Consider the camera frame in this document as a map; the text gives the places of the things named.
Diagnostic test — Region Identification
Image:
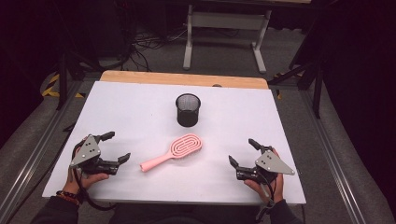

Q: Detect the pink hairbrush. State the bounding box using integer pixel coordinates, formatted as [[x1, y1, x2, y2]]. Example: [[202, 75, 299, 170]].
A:
[[139, 133, 204, 173]]

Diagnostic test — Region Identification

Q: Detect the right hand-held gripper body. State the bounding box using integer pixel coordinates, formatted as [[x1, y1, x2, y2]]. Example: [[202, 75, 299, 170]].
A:
[[235, 146, 296, 185]]

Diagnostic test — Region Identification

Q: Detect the grey metal table frame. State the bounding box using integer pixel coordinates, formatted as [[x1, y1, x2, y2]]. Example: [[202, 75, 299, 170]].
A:
[[182, 3, 273, 75]]

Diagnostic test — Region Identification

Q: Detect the right hand-held gripper cable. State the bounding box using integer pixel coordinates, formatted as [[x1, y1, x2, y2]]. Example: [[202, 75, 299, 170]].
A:
[[255, 171, 278, 223]]

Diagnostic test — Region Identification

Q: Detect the yellow black hazard tape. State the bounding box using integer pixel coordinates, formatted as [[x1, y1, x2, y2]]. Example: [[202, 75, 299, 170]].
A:
[[41, 73, 86, 99]]

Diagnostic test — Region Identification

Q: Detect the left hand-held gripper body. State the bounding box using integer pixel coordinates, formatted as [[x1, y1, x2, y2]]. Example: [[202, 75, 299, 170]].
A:
[[69, 133, 121, 175]]

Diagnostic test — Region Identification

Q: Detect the person's left hand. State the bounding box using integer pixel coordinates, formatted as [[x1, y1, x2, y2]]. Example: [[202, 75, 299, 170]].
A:
[[63, 169, 110, 196]]

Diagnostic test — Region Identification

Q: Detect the person's right hand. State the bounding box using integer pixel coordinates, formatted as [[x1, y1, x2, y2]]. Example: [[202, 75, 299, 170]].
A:
[[243, 148, 285, 204]]

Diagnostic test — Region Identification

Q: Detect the beaded wrist bracelet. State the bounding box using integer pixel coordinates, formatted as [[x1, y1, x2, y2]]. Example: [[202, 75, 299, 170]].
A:
[[55, 189, 81, 206]]

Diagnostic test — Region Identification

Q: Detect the bundle of floor cables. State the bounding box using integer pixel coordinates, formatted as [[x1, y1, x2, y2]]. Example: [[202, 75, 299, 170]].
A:
[[102, 17, 189, 73]]

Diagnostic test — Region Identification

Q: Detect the black mesh pen holder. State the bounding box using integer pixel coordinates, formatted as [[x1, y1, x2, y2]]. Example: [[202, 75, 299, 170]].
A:
[[175, 92, 202, 128]]

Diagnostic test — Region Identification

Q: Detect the hand-held gripper cable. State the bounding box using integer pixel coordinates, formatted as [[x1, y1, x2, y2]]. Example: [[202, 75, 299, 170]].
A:
[[71, 145, 118, 212], [255, 171, 278, 223]]

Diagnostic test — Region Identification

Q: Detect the black metal stand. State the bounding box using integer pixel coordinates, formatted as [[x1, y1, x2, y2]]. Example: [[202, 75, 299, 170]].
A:
[[55, 51, 104, 111], [268, 58, 325, 119]]

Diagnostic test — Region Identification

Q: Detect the left hand-held gripper cable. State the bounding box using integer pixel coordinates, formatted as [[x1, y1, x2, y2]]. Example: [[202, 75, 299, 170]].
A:
[[71, 145, 118, 212]]

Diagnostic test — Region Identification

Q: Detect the aluminium floor rail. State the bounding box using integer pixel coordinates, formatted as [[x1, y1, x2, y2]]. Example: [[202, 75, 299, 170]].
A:
[[298, 89, 368, 224], [0, 79, 86, 224]]

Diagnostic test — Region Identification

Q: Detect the person's lap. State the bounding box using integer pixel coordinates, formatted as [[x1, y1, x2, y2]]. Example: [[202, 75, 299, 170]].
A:
[[107, 203, 261, 224]]

